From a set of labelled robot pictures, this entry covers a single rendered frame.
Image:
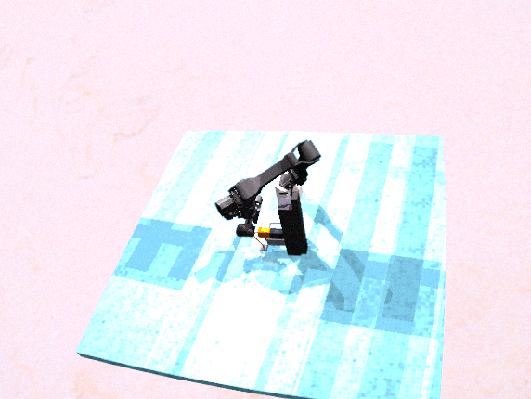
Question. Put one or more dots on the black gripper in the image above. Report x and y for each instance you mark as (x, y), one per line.
(249, 214)

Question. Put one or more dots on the orange power plug with cord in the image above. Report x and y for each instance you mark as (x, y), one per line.
(264, 232)

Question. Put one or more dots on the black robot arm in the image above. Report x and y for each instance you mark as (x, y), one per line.
(247, 189)

